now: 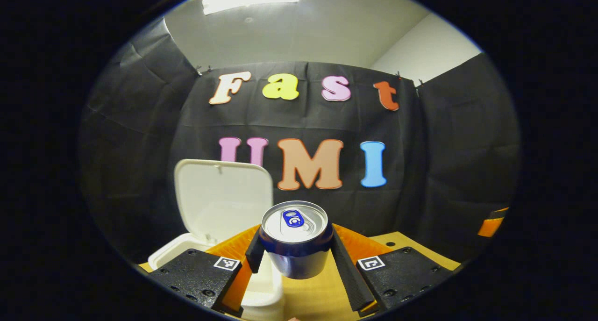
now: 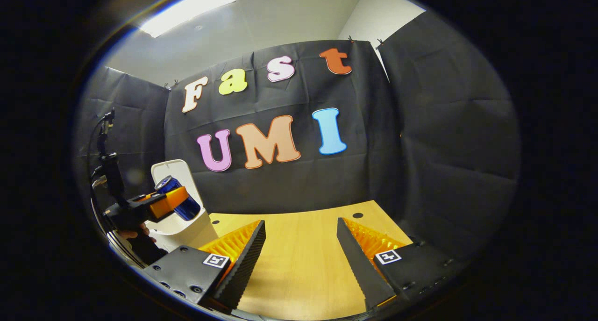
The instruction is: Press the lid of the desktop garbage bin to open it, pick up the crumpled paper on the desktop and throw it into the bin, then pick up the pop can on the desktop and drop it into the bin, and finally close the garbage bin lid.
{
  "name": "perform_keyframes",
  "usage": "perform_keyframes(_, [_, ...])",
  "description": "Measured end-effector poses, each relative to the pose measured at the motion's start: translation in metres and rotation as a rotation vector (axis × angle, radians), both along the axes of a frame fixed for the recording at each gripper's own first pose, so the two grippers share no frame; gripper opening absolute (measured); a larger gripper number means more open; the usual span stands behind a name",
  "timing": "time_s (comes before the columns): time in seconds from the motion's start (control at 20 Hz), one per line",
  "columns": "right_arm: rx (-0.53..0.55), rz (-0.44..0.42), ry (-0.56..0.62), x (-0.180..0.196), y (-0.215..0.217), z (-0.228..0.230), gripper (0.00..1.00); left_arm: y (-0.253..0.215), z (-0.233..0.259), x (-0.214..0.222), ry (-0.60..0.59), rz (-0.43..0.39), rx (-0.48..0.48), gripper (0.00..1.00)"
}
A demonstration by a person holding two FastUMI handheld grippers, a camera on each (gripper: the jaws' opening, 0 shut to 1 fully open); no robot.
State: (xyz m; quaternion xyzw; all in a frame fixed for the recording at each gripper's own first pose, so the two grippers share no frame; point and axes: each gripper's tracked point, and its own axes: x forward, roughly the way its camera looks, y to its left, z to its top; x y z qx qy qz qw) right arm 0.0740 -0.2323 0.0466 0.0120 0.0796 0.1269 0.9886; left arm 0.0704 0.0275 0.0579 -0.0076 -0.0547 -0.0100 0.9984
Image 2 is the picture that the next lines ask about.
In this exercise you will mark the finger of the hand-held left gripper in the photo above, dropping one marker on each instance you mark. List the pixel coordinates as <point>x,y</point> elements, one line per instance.
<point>170,202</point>

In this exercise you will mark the white desktop garbage bin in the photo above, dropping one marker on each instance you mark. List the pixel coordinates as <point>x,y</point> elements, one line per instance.
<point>177,169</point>

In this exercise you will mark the ceiling light panel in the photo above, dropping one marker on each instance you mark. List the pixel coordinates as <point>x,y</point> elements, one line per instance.
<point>187,10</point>

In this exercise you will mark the wooden desktop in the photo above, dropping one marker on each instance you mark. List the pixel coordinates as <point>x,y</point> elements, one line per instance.
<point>303,255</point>

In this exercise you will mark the blue silver pop can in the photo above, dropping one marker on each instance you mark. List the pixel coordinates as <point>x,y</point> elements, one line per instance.
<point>189,209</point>

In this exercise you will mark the black backdrop cloth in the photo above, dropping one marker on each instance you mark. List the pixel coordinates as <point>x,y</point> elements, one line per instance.
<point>303,185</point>

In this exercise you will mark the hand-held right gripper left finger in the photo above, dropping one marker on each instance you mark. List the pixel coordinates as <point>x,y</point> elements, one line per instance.
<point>245,265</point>

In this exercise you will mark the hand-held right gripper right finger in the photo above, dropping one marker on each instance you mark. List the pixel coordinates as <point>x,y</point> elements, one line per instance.
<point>357,269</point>

